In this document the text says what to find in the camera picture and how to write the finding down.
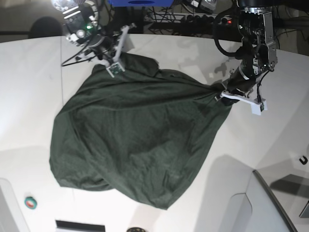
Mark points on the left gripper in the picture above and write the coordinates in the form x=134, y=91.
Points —
x=239, y=86

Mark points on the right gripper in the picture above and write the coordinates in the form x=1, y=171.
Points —
x=108, y=49

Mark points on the dark green t-shirt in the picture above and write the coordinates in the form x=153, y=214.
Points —
x=145, y=132

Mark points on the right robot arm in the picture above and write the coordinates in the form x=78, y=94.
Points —
x=82, y=24

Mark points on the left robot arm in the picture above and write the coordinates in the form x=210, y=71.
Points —
x=257, y=53

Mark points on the blue plastic bin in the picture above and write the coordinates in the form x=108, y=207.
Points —
x=140, y=3

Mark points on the grey power strip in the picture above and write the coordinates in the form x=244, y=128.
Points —
x=168, y=17

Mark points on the black U-shaped hook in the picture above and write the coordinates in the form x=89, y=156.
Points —
x=303, y=160

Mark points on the small black round object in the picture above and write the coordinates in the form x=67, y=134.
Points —
x=136, y=229

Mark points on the green red tape roll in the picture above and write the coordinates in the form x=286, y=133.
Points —
x=30, y=203

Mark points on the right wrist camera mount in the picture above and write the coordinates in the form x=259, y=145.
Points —
x=115, y=68

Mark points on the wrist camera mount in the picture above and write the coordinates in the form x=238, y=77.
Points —
x=258, y=107
x=115, y=68

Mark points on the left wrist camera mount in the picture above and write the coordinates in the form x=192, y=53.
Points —
x=258, y=107

